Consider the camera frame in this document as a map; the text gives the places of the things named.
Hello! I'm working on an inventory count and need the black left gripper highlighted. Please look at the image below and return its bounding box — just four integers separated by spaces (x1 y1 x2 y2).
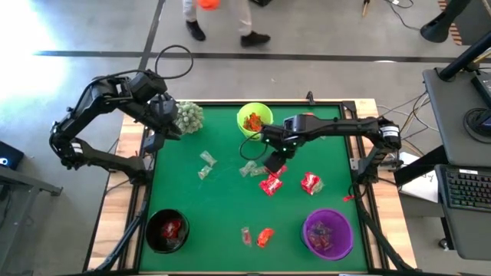
143 94 184 155

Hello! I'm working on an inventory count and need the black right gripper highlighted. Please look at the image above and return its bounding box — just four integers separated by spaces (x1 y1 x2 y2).
262 126 306 174

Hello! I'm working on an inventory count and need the clear bag red candy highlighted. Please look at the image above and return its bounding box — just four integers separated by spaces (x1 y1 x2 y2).
240 226 253 247

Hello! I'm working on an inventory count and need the pale green potted plant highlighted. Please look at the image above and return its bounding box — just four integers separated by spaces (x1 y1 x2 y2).
174 100 206 135

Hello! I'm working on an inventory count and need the lime green pumpkin-face bucket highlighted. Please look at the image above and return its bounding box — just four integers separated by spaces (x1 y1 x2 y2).
236 102 275 142

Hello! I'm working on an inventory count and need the green felt mat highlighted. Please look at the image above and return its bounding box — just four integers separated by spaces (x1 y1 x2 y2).
138 103 369 273

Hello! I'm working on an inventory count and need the black bucket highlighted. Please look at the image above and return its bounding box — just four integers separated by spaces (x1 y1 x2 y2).
144 208 191 255

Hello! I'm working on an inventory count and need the purple bucket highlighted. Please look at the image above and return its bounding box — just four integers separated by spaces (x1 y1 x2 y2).
302 208 355 261

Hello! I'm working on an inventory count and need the person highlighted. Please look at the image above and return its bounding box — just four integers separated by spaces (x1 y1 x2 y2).
181 0 272 49

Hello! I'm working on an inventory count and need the orange round object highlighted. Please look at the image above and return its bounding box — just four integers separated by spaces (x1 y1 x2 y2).
196 0 222 12

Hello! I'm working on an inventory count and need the black desk leg bar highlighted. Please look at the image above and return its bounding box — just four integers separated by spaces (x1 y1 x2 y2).
394 144 449 186

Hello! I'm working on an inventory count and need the white paper sheet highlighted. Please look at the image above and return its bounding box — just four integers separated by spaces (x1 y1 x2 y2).
398 152 440 203

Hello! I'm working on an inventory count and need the grey bench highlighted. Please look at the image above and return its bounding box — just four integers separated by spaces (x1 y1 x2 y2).
0 166 63 276

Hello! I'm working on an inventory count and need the black box with light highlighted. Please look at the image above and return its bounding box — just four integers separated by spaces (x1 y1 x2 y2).
0 140 25 172

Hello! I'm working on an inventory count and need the dark grey desk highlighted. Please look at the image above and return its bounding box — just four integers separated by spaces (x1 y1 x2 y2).
421 67 491 166

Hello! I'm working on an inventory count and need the black keyboard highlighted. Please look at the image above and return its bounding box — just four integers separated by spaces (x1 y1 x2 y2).
444 167 491 212

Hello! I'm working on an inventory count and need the round black monitor base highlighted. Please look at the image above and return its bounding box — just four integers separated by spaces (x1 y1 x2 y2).
463 107 491 144

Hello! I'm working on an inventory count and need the black curved stand foot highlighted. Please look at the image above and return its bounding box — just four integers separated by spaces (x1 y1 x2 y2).
420 0 473 44

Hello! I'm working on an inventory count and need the black floor mat striped edge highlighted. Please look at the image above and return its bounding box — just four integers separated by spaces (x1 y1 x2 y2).
438 0 463 46

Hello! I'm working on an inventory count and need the grey keyboard shelf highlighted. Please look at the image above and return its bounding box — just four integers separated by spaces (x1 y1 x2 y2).
434 163 491 261

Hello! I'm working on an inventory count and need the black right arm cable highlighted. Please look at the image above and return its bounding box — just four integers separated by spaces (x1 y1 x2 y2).
239 131 270 162

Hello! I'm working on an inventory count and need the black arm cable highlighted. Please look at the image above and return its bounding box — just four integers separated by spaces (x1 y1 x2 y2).
239 131 270 162
154 44 195 81

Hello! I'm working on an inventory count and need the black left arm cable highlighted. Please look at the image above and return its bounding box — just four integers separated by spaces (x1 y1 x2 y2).
154 44 195 81

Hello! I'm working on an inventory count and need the black table frame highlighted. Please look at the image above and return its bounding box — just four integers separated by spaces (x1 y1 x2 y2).
82 91 419 275

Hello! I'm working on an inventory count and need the black diagonal frame strut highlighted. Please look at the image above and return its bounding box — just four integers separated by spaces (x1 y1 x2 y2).
358 206 414 272
95 202 150 272

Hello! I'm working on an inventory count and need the grey floor cable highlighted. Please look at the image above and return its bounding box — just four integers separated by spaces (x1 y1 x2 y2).
377 90 440 154

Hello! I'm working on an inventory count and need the black floor cable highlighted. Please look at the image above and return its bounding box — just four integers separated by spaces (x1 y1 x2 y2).
383 0 422 32

